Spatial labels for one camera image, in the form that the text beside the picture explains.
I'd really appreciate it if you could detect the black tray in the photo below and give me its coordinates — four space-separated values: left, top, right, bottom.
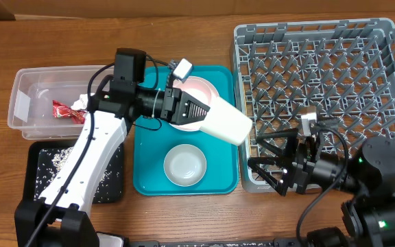
23 140 125 204

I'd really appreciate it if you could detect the grey dishwasher rack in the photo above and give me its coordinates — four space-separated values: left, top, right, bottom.
232 18 395 193

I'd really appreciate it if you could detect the white napkin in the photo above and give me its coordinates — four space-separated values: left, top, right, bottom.
71 94 88 110

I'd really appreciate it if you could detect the pink plate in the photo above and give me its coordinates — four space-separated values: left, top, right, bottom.
171 76 219 132

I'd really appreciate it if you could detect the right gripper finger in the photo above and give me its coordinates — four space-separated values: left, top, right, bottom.
248 157 294 196
255 128 299 157

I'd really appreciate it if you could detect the white rice pile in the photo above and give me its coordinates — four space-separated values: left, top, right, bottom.
34 144 124 204

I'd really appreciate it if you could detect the red snack wrapper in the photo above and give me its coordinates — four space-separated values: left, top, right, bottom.
52 100 86 124

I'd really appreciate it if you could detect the white paper cup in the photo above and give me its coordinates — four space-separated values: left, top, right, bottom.
200 97 252 146

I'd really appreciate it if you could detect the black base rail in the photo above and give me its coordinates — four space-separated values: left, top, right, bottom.
94 233 322 247

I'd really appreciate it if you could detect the clear plastic bin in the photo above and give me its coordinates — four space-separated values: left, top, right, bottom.
8 65 102 140

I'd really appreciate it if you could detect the teal serving tray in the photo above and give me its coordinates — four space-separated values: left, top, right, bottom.
132 65 240 197

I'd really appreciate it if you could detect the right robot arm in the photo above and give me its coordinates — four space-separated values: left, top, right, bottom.
248 128 395 246

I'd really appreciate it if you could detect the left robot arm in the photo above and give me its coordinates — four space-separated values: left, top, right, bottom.
14 48 210 247

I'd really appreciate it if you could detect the grey small bowl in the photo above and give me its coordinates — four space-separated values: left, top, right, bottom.
163 144 207 187

